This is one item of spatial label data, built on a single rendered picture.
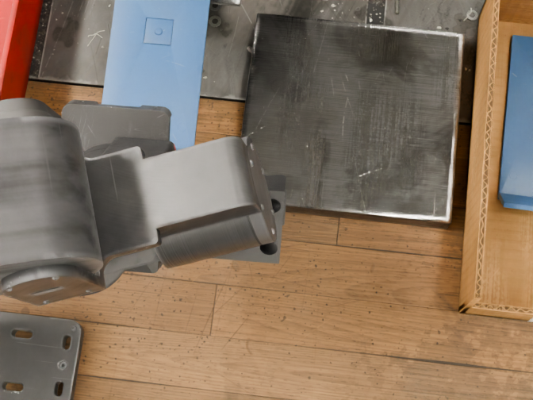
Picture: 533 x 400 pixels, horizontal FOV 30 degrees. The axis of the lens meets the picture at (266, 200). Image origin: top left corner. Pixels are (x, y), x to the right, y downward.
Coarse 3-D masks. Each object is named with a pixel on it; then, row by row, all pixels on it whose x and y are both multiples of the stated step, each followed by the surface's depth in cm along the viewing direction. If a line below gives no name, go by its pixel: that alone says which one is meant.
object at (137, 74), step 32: (128, 0) 74; (160, 0) 74; (192, 0) 74; (128, 32) 73; (192, 32) 73; (128, 64) 73; (160, 64) 73; (192, 64) 73; (128, 96) 72; (160, 96) 72; (192, 96) 72; (192, 128) 72
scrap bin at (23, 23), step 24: (0, 0) 84; (24, 0) 79; (0, 24) 83; (24, 24) 80; (0, 48) 83; (24, 48) 80; (0, 72) 76; (24, 72) 81; (0, 96) 76; (24, 96) 82
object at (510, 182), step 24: (528, 48) 81; (528, 72) 81; (528, 96) 80; (504, 120) 80; (528, 120) 80; (504, 144) 79; (528, 144) 79; (504, 168) 79; (528, 168) 78; (504, 192) 78; (528, 192) 78
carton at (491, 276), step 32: (512, 0) 78; (480, 32) 81; (512, 32) 82; (480, 64) 79; (480, 96) 77; (480, 128) 75; (480, 160) 74; (480, 192) 72; (480, 224) 71; (512, 224) 78; (480, 256) 71; (512, 256) 77; (480, 288) 70; (512, 288) 76
